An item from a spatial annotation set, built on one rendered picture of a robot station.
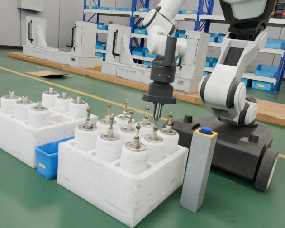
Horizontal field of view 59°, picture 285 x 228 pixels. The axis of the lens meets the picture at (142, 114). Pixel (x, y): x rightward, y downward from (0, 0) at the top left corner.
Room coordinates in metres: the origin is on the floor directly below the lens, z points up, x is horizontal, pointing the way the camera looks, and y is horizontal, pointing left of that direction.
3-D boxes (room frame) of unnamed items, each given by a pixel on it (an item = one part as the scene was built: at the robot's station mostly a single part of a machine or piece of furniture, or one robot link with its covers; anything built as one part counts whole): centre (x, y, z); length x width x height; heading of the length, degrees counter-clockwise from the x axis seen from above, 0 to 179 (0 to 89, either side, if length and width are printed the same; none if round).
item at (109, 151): (0.88, 0.11, 0.16); 0.10 x 0.10 x 0.18
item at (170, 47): (0.90, -0.06, 0.57); 0.11 x 0.11 x 0.11; 11
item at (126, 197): (0.98, 0.05, 0.09); 0.39 x 0.39 x 0.18; 58
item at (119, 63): (3.60, -0.06, 0.45); 1.45 x 0.57 x 0.74; 56
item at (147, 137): (0.91, -0.05, 0.25); 0.08 x 0.08 x 0.01
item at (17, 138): (1.27, 0.51, 0.09); 0.39 x 0.39 x 0.18; 57
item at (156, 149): (0.91, -0.05, 0.16); 0.10 x 0.10 x 0.18
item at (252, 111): (1.48, -0.55, 0.28); 0.21 x 0.20 x 0.13; 146
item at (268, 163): (1.10, -0.62, 0.10); 0.20 x 0.05 x 0.20; 146
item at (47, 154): (1.07, 0.31, 0.06); 0.30 x 0.11 x 0.12; 146
